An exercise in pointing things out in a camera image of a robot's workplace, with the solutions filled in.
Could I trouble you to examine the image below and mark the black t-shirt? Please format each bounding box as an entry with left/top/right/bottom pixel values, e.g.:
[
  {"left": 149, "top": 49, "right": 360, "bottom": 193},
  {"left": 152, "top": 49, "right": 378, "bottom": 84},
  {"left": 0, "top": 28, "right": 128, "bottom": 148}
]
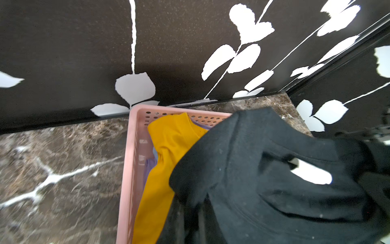
[{"left": 157, "top": 108, "right": 390, "bottom": 244}]

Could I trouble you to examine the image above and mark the yellow t-shirt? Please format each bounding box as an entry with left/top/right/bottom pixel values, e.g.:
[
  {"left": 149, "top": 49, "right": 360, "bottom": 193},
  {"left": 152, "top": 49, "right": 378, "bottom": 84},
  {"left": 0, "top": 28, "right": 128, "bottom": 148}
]
[{"left": 133, "top": 113, "right": 207, "bottom": 244}]

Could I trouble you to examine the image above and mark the pink plastic basket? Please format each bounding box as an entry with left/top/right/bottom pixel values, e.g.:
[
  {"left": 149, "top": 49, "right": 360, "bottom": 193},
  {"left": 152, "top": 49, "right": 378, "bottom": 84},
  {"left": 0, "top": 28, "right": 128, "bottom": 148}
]
[{"left": 116, "top": 104, "right": 230, "bottom": 244}]

